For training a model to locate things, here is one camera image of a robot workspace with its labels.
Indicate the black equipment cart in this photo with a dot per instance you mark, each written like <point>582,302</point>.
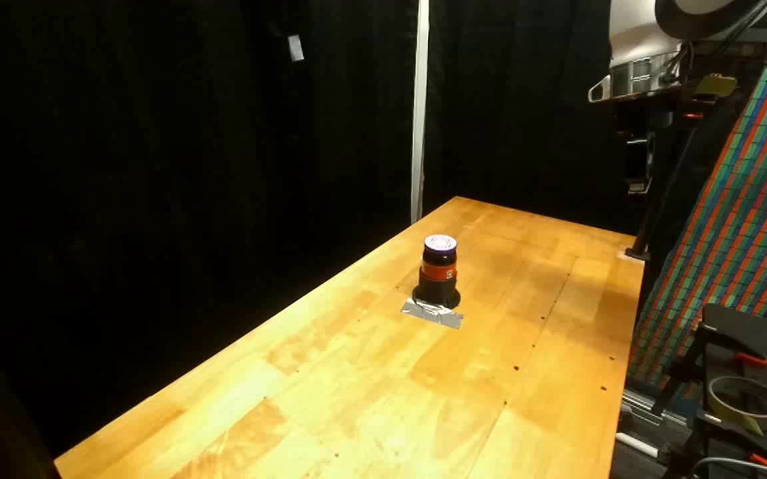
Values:
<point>756,333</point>

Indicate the colourful patterned board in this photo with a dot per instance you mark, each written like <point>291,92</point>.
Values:
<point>756,222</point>

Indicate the yellowish tape roll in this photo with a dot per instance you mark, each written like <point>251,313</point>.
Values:
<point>719,395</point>

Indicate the black curtain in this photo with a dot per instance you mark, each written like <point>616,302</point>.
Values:
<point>133,176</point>

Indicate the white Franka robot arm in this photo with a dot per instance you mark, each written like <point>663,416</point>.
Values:
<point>638,29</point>

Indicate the small white tag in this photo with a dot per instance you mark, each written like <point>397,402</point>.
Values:
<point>295,49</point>

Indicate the white vertical pole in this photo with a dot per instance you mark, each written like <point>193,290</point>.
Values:
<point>419,106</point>

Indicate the orange clamp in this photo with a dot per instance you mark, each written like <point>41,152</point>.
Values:
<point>748,361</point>

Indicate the black slanted stand pole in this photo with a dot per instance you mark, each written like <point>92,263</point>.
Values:
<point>680,176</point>

